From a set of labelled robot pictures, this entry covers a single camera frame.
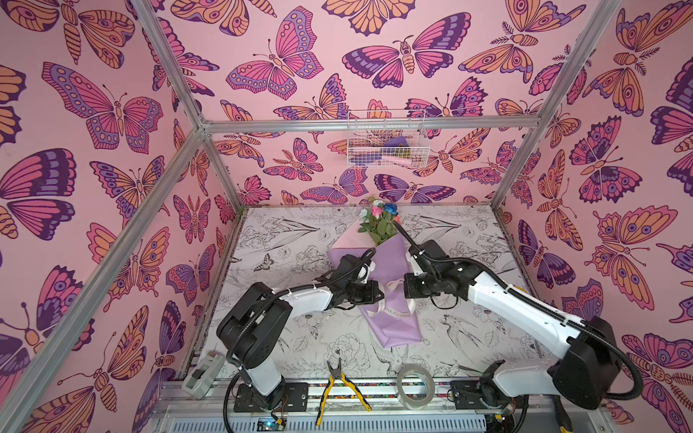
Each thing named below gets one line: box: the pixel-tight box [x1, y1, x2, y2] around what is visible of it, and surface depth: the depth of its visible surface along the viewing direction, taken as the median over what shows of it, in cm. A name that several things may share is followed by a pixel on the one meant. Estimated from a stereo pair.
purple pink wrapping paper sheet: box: [327, 225, 422, 349], surface depth 87 cm
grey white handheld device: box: [181, 350, 226, 400], surface depth 76 cm
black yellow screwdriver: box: [553, 395, 573, 433], surface depth 70 cm
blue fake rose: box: [384, 202, 399, 217], surface depth 110 cm
